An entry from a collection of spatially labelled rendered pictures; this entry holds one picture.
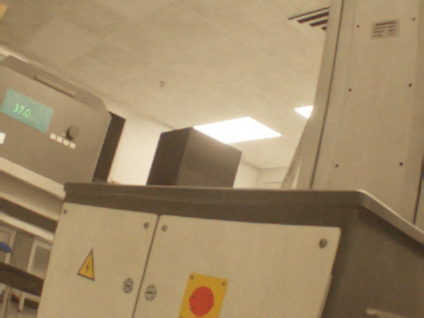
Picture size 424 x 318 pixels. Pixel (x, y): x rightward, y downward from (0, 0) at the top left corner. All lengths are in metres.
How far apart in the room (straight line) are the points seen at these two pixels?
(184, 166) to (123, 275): 3.37
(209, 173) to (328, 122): 3.08
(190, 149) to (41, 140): 2.69
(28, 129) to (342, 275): 1.12
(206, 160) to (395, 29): 3.15
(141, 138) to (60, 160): 5.46
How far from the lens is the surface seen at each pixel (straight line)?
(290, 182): 1.45
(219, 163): 4.24
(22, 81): 1.50
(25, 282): 1.63
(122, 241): 0.73
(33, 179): 1.39
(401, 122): 1.04
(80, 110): 1.54
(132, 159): 6.86
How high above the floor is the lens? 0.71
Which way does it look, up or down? 16 degrees up
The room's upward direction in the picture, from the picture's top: 15 degrees clockwise
